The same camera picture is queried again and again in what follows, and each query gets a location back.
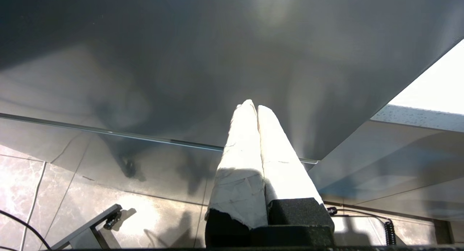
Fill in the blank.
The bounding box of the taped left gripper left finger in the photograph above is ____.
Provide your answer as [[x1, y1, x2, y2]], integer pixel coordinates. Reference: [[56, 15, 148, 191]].
[[205, 99, 269, 246]]

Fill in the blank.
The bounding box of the black floor cable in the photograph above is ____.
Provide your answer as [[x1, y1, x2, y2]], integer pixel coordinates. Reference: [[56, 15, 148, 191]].
[[0, 209, 53, 250]]

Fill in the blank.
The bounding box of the glossy grey kick panel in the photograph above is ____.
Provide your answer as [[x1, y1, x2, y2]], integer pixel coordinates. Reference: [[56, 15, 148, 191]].
[[0, 117, 316, 206]]

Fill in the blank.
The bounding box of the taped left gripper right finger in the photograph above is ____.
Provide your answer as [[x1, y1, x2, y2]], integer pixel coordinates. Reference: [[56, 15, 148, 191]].
[[257, 105, 336, 230]]

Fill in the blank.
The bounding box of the black coiled cable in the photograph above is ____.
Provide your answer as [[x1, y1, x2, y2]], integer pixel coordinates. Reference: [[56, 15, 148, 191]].
[[326, 207, 397, 246]]

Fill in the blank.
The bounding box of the grey tall cabinet door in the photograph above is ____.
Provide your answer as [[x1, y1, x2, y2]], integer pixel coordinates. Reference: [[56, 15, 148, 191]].
[[0, 0, 464, 164]]

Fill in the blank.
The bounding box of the black metal stand leg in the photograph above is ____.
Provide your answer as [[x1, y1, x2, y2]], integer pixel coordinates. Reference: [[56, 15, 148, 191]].
[[51, 204, 124, 250]]

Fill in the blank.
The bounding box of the black metal post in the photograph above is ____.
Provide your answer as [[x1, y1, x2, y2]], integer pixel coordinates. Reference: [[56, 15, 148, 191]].
[[434, 219, 454, 244]]

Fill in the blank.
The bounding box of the grey under-counter cabinet front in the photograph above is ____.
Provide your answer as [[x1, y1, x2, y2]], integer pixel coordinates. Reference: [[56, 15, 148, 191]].
[[308, 120, 464, 222]]

